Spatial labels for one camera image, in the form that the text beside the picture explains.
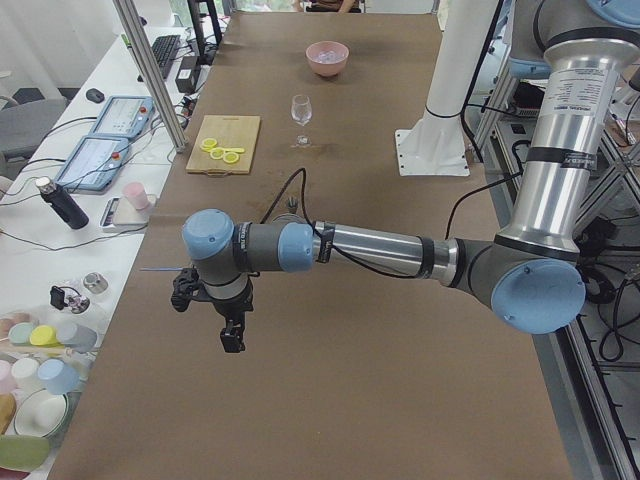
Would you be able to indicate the yellow lemon slice near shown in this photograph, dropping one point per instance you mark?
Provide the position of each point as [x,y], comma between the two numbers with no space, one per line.
[207,144]

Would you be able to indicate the far blue teach pendant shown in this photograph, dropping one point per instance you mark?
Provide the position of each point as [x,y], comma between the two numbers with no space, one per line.
[123,116]

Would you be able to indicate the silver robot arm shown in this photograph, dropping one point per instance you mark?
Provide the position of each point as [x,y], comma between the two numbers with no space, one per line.
[527,274]

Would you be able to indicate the pink bowl of ice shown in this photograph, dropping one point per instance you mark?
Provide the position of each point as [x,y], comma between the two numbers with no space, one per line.
[327,58]

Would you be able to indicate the small steel cup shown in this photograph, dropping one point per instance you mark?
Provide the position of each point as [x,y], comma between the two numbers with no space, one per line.
[95,283]

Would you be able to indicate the light blue cup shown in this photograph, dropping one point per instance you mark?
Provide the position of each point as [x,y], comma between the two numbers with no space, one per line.
[58,377]

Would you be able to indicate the clear wine glass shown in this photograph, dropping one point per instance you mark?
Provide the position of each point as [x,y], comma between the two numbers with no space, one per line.
[301,113]

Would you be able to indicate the blue teach pendant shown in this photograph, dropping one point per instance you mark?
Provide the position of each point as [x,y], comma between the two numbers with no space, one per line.
[123,116]
[93,164]

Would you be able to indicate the white kitchen scale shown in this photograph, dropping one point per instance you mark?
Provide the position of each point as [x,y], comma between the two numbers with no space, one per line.
[119,215]

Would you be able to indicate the near blue teach pendant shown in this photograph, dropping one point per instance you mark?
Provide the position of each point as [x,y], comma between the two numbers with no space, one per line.
[93,164]

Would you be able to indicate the yellow lemon slice far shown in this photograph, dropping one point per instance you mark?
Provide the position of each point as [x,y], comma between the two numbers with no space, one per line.
[230,157]

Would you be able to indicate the steel jigger measuring cup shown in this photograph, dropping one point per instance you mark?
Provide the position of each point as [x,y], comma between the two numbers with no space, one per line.
[292,204]

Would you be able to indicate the yellow lemon slice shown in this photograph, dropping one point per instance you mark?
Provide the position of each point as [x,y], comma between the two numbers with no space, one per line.
[207,144]
[230,157]
[217,153]

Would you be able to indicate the pink cup on scale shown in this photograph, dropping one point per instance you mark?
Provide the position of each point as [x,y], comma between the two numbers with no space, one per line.
[136,195]

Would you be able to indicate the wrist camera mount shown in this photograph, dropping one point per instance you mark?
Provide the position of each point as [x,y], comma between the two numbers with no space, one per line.
[186,288]

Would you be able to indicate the white green-rimmed plate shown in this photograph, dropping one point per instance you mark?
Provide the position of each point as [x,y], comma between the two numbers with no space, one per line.
[41,414]

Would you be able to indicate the black keyboard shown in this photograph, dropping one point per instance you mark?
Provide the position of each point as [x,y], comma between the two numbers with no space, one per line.
[164,49]

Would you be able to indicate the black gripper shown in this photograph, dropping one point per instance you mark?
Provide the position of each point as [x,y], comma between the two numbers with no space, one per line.
[230,309]

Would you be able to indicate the black computer mouse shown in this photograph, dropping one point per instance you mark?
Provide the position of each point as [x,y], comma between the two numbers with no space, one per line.
[94,95]

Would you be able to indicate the aluminium frame post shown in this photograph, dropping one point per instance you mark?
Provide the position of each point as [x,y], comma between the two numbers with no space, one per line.
[150,71]

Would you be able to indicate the white pedestal column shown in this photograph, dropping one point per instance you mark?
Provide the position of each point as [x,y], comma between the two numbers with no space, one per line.
[435,145]

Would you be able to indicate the yellow lemon slice middle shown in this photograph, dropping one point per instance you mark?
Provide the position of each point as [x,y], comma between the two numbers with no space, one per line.
[217,153]

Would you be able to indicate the black insulated bottle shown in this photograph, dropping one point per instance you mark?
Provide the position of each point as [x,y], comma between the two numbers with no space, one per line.
[62,203]

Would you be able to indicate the bamboo cutting board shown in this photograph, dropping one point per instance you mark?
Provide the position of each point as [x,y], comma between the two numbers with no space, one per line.
[229,131]

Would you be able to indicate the tray of pastel cups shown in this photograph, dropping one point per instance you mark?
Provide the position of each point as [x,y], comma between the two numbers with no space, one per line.
[25,329]

